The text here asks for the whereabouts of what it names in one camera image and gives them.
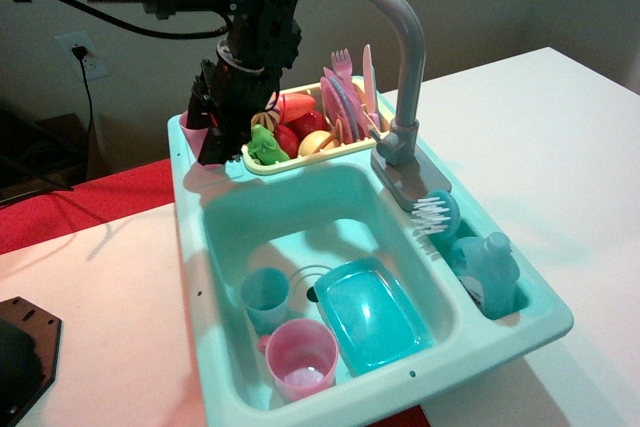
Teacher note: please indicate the red toy tomato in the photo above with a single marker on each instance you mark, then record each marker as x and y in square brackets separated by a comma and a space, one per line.
[287, 140]

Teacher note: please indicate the teal soap bottle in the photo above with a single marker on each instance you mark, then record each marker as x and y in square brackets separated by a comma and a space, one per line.
[488, 272]

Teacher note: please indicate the purple striped toy ball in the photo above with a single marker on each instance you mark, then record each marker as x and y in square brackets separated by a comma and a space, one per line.
[270, 117]

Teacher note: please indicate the teal toy sink unit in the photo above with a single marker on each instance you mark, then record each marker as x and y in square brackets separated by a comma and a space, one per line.
[305, 222]

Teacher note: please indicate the yellow toy fruit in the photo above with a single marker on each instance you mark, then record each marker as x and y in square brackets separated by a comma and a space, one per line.
[317, 141]

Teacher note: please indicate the pink toy fork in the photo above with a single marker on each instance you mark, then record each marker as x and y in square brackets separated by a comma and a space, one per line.
[342, 66]

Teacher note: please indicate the small pink plastic cup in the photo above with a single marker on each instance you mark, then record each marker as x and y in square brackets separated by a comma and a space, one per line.
[192, 134]

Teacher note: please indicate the pink toy plate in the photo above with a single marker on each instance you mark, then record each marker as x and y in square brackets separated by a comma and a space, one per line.
[345, 114]

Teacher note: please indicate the teal dish brush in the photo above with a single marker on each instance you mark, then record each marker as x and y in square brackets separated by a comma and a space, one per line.
[436, 215]

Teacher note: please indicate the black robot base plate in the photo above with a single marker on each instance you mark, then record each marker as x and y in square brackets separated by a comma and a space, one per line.
[30, 342]

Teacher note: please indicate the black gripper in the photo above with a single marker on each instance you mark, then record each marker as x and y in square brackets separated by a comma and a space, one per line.
[224, 98]

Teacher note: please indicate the green toy vegetable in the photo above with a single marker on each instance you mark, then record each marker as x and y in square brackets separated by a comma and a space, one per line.
[263, 146]

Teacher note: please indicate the white wall outlet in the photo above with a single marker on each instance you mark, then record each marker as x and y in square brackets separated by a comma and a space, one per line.
[80, 52]

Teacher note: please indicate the teal plastic cup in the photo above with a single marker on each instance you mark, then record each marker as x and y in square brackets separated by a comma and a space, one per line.
[265, 297]

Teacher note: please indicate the pink toy knife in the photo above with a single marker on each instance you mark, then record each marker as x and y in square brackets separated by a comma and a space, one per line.
[369, 81]

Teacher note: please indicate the teal rectangular tray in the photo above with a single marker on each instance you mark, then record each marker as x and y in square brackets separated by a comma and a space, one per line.
[373, 319]

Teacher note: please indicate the orange toy carrot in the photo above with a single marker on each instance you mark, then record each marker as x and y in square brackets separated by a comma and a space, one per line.
[292, 106]

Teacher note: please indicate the cream dish rack basket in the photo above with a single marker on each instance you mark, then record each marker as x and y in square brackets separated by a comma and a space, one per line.
[380, 123]

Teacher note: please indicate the pink mug with handle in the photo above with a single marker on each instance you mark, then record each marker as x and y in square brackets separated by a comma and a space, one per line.
[301, 356]

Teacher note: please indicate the red toy apple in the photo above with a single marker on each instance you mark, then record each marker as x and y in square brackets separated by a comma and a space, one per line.
[307, 124]

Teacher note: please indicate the red cloth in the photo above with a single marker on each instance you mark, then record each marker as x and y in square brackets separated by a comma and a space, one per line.
[51, 215]

